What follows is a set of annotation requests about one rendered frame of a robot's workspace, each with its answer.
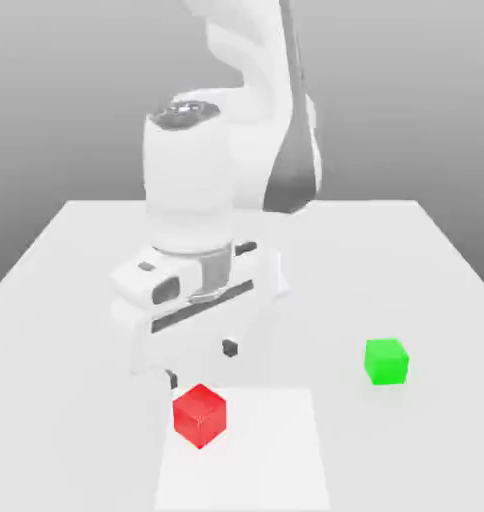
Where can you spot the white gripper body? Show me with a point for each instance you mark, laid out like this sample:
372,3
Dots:
194,340

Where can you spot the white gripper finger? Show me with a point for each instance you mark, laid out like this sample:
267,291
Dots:
229,348
171,378

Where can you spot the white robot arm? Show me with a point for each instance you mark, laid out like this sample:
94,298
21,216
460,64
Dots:
186,180

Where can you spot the small red cube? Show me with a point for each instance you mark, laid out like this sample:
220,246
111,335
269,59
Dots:
199,416

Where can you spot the small green cube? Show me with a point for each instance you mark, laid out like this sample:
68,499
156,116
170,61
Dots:
386,362

